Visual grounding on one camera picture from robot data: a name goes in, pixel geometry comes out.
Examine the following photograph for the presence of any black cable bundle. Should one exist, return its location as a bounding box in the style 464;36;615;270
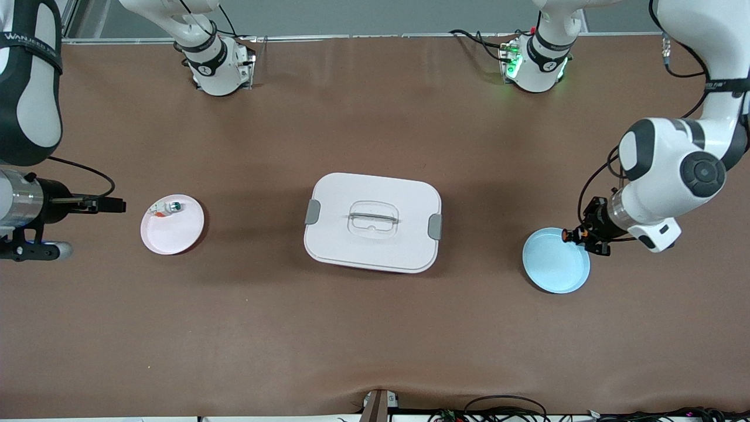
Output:
586;406;750;422

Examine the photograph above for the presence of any aluminium frame post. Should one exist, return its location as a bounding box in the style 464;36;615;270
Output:
61;0;81;45

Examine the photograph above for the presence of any pink round plate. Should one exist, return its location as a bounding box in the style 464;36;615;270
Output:
141;195;205;256

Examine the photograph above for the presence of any black cable loop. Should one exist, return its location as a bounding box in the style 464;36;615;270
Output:
463;395;548;422

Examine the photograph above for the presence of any white lidded box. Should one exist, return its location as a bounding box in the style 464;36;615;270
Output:
304;172;443;274

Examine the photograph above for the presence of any light blue round plate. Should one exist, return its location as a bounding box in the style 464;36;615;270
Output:
522;227;591;294

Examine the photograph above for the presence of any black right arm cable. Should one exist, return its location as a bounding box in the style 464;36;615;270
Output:
47;155;116;200

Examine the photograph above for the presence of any black base cable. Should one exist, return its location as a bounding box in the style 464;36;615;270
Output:
450;29;517;63

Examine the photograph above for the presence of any brown mounting bar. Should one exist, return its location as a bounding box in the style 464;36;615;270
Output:
360;390;400;422

